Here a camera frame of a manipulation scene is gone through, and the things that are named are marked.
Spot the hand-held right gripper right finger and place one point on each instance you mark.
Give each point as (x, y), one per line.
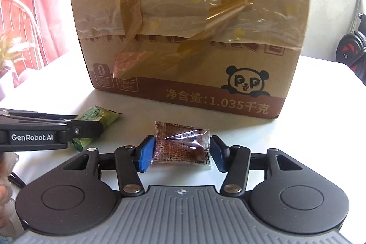
(217, 152)

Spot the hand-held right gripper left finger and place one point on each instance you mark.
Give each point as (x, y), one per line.
(146, 154)

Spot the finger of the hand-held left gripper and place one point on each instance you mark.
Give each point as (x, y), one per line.
(85, 129)
(34, 116)

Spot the small green white snack packet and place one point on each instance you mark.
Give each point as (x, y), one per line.
(105, 116)

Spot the brown clear snack packet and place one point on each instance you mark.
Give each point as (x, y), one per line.
(183, 144)

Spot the brown cardboard box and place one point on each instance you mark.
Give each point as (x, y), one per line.
(188, 89)

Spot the person's left hand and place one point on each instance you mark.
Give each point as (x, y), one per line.
(5, 175)

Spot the printed red curtain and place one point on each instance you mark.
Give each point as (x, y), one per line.
(31, 18)

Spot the black exercise bike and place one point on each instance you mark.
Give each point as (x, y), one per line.
(351, 49)

